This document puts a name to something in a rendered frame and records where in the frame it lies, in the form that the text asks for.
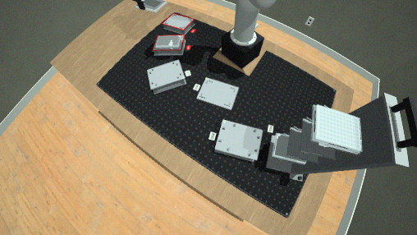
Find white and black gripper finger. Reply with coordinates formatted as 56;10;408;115
133;0;145;10

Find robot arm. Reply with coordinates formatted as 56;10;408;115
230;0;276;46

